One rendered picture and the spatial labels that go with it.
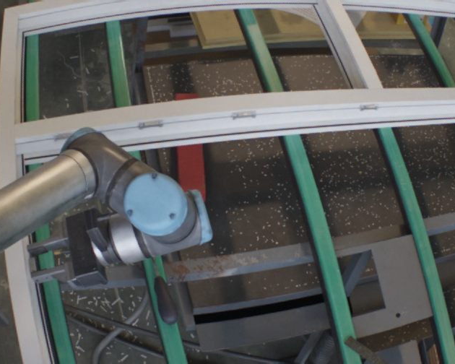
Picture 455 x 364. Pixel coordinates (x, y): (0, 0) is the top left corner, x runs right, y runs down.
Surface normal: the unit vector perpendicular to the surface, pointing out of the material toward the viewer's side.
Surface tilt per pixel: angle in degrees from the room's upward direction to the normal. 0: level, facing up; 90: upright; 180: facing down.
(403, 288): 0
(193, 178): 0
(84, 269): 20
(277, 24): 0
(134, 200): 27
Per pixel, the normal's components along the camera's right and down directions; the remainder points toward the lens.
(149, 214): -0.11, -0.19
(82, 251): -0.25, -0.51
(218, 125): 0.20, 0.81
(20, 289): 0.10, -0.58
